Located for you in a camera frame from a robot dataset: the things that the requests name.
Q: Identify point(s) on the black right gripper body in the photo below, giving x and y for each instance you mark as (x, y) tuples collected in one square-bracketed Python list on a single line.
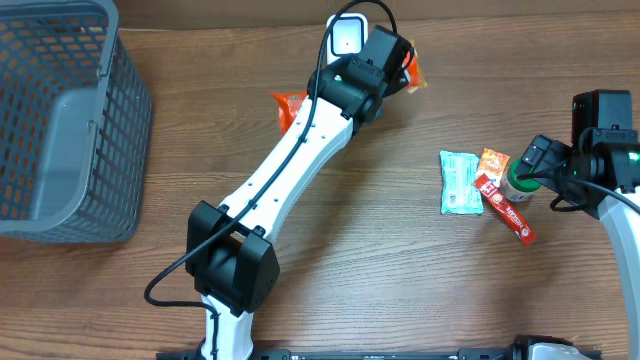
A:
[(575, 175)]

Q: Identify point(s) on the green lid jar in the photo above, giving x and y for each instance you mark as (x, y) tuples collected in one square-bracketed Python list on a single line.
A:
[(517, 190)]

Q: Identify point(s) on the orange snack packet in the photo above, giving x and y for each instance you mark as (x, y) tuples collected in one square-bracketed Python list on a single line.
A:
[(492, 164)]

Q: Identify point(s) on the red sachet stick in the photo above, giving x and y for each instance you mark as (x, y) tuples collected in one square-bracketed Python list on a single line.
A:
[(506, 210)]

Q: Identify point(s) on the mint green wipes pack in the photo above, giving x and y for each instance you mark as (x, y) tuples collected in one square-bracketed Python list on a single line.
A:
[(459, 194)]

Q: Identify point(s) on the spaghetti pack orange ends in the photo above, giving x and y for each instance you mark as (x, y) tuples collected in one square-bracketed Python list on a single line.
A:
[(289, 103)]

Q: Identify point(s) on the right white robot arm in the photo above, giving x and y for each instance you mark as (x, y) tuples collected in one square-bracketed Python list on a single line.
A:
[(601, 178)]

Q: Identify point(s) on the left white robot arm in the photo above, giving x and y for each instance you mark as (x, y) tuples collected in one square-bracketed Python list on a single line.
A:
[(230, 248)]

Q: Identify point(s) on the dark grey plastic basket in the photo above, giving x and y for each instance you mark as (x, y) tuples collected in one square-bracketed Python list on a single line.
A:
[(76, 123)]

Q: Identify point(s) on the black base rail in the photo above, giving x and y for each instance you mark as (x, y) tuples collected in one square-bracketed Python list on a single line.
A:
[(461, 354)]

